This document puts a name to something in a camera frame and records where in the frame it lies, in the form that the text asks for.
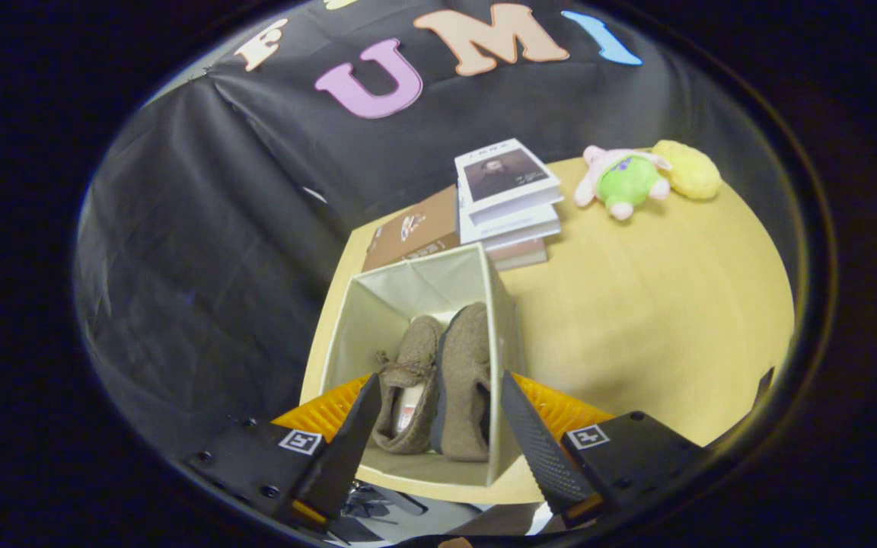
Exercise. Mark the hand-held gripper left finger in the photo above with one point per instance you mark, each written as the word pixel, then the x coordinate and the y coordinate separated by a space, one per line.
pixel 355 449

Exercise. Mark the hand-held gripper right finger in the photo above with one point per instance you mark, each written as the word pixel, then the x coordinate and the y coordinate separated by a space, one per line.
pixel 534 449

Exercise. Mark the brown felt shoe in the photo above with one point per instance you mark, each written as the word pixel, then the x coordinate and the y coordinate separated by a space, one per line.
pixel 465 365
pixel 416 358

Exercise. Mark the cream fabric storage box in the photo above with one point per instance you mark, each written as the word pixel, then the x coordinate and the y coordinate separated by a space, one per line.
pixel 377 312

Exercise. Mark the brown cardboard box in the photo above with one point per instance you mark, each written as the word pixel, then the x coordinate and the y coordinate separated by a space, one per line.
pixel 412 228

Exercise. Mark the brown-edged book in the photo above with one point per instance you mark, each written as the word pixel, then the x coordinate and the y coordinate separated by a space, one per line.
pixel 518 255

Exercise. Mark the thin white book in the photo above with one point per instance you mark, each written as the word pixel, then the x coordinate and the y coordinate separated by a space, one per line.
pixel 522 237

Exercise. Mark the black backdrop cloth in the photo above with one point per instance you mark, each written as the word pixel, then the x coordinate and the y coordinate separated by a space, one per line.
pixel 218 266

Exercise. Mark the thick white book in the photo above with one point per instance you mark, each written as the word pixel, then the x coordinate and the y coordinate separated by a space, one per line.
pixel 511 217

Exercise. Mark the small black clamp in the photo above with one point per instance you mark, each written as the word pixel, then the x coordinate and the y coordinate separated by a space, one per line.
pixel 764 384

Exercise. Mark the white portrait cover book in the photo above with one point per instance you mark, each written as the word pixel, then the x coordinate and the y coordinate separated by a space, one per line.
pixel 503 175

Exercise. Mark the green and pink plush toy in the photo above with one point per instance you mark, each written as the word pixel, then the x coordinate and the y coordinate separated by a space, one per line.
pixel 625 183

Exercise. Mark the yellow plush toy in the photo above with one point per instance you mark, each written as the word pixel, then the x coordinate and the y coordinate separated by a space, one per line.
pixel 690 171

